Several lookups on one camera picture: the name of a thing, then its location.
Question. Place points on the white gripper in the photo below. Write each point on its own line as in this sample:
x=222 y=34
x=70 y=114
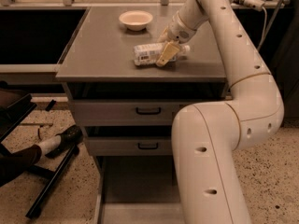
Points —
x=177 y=30

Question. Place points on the blue plastic bottle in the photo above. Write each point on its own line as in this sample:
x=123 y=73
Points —
x=149 y=53

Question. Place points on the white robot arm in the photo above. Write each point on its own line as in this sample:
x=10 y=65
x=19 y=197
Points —
x=205 y=135

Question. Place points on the grey drawer cabinet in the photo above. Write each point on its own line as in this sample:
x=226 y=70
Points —
x=102 y=51

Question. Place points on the grey top drawer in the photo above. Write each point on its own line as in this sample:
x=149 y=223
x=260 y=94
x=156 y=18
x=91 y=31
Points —
x=114 y=103

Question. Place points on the grey drawer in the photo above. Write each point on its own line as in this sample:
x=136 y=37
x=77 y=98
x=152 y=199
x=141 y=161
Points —
x=114 y=103
x=123 y=140
x=137 y=190

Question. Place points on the grey middle drawer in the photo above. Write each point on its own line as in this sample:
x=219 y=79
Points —
x=123 y=140

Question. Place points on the grey bottom drawer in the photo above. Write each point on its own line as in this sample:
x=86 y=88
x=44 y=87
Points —
x=137 y=190

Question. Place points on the white bowl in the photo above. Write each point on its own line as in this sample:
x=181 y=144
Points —
x=135 y=20

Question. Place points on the white power strip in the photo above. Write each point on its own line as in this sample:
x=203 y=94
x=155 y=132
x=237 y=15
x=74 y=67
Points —
x=254 y=4

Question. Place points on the dark cabinet at right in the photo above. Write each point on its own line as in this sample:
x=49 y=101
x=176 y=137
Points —
x=286 y=60

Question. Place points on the black shoe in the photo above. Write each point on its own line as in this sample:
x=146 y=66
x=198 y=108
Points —
x=70 y=137

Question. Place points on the person's leg brown trousers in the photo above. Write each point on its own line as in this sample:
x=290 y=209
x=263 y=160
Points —
x=15 y=164

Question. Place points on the black top drawer handle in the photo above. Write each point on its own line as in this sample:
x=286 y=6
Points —
x=148 y=111

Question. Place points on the black drawer handle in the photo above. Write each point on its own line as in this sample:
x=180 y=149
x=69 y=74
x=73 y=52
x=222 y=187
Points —
x=148 y=111
x=152 y=146

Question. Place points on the black middle drawer handle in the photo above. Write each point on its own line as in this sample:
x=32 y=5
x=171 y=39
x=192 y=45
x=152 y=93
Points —
x=152 y=146

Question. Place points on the grey side rail bench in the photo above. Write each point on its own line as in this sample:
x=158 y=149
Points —
x=29 y=74

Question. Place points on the black chair frame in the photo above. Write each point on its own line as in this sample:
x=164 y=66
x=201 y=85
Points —
x=15 y=106

